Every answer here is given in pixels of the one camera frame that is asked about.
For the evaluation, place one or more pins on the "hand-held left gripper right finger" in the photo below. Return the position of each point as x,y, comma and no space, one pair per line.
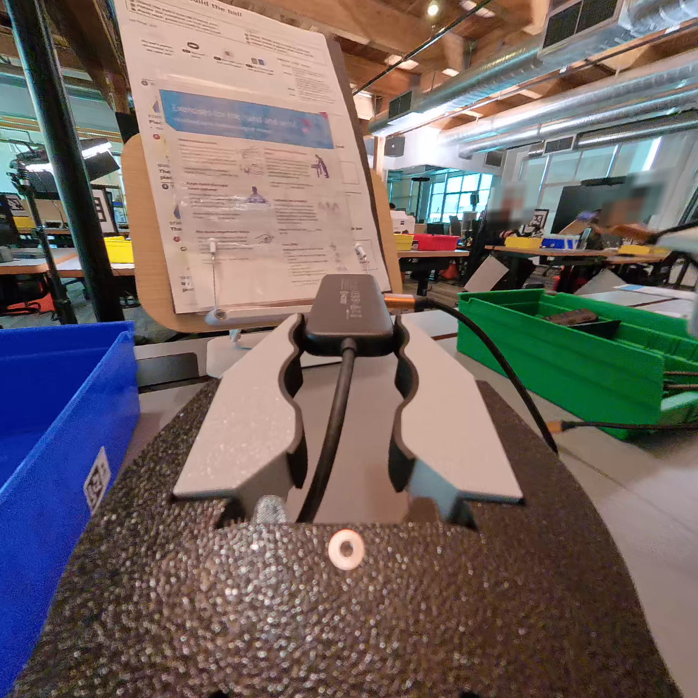
458,436

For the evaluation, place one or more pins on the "black tripod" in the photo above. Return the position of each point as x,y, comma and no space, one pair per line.
41,234

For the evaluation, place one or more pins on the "black wall speaker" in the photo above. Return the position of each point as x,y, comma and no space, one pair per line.
395,146

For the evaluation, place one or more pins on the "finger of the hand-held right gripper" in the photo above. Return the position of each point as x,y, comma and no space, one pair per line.
679,235

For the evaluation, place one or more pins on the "red plastic bin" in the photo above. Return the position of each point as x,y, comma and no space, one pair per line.
436,242

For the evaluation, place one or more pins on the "silver air duct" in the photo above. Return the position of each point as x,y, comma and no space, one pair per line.
600,103

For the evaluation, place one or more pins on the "green plastic bin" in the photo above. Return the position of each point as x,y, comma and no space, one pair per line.
545,360

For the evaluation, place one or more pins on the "blue plastic bin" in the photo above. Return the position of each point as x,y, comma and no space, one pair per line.
43,414

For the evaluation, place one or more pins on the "black computer monitor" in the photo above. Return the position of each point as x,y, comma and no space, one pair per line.
572,204

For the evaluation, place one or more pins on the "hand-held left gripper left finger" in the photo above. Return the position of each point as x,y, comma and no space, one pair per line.
240,431

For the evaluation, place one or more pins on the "printed instruction sheets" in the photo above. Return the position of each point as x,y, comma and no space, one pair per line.
245,218

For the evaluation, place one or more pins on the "metal ventilation unit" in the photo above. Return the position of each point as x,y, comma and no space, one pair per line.
578,22

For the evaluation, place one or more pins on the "black and white tag sign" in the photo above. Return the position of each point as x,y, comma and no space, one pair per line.
537,219

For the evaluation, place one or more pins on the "black slim usb hub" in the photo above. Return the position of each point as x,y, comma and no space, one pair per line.
349,311

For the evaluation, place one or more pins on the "wooden edged desk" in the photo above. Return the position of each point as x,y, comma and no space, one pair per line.
32,264
431,253

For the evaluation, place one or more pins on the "black light panel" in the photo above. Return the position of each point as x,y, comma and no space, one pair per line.
98,161

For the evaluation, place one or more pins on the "yellow plastic bin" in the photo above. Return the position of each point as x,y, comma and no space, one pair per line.
119,251
523,242
403,242

